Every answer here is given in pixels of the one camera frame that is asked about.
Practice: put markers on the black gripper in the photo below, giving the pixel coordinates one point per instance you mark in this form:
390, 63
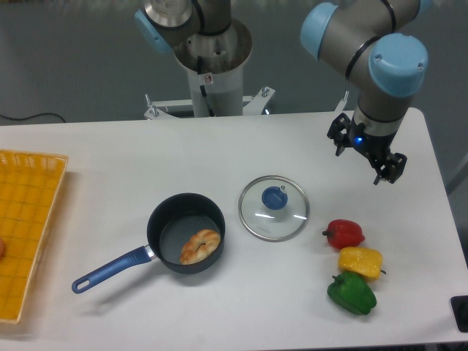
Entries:
388, 166

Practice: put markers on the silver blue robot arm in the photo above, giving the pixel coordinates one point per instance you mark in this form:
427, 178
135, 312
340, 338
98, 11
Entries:
363, 42

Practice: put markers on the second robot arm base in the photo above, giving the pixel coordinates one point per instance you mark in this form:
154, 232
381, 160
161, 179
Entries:
203, 35

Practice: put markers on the glass pot lid blue knob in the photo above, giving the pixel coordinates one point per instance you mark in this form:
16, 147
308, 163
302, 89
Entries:
273, 208

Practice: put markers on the red bell pepper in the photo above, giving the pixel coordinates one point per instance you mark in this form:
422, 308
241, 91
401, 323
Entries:
342, 233

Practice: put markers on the yellow bell pepper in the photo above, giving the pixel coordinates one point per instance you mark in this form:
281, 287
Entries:
361, 260

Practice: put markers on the green bell pepper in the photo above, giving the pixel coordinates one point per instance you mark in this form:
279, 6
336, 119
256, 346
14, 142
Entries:
351, 292

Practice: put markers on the black device at table edge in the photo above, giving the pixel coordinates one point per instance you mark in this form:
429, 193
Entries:
460, 311

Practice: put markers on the braided bagel bread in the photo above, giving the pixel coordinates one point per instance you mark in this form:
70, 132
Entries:
201, 245

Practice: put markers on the yellow wicker basket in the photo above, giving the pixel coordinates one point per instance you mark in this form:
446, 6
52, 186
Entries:
30, 183

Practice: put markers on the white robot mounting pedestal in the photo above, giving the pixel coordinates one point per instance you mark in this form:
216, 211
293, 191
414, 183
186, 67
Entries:
213, 95

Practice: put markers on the dark saucepan blue handle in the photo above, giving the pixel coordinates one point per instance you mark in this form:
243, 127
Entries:
170, 226

